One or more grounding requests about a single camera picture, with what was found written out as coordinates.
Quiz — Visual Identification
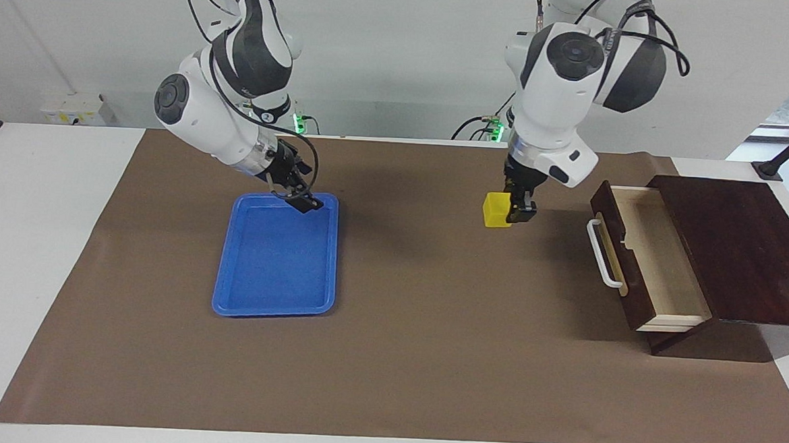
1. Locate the yellow cube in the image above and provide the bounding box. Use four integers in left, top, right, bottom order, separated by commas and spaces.
481, 191, 515, 229

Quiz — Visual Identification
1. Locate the wooden drawer with white handle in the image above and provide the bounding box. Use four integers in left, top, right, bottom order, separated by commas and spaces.
581, 180, 721, 335

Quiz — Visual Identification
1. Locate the blue plastic tray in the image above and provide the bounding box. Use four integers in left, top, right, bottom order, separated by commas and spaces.
210, 187, 341, 323

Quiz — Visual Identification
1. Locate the brown table mat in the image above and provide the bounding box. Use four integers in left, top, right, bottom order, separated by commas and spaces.
0, 119, 789, 443

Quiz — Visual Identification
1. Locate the dark wooden cabinet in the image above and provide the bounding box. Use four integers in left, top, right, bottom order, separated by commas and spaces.
636, 173, 789, 364

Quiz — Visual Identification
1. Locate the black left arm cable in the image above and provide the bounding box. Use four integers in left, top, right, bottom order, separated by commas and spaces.
531, 0, 695, 79

